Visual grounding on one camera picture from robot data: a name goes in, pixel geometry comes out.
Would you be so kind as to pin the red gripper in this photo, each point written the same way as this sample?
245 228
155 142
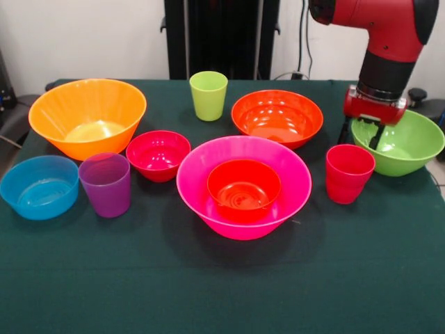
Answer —
375 111

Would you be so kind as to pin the green bowl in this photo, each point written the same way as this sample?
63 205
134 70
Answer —
410 146

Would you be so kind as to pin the small red-orange bowl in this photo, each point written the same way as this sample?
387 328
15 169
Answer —
243 188

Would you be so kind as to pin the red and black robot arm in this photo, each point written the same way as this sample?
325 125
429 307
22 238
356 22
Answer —
389 35

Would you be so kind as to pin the crimson cup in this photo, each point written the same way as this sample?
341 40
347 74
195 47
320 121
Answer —
347 184

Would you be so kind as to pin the wide red-orange bowl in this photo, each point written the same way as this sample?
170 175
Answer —
278 115

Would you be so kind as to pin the green cup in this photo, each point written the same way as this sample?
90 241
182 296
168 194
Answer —
208 104

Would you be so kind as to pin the large pink bowl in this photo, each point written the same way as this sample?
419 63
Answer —
194 174

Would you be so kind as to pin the small crimson bowl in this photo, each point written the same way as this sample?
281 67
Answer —
156 170

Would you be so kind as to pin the dark green tablecloth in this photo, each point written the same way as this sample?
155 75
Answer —
208 285

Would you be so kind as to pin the purple cup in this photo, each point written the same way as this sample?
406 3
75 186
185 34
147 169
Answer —
107 195

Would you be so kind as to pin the large orange bowl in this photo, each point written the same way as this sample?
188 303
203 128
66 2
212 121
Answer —
69 104

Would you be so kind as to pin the blue bowl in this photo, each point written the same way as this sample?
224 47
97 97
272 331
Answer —
41 208

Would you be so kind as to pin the black computer case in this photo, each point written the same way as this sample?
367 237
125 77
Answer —
5 87

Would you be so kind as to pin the black pedestal leg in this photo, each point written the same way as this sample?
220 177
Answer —
436 111

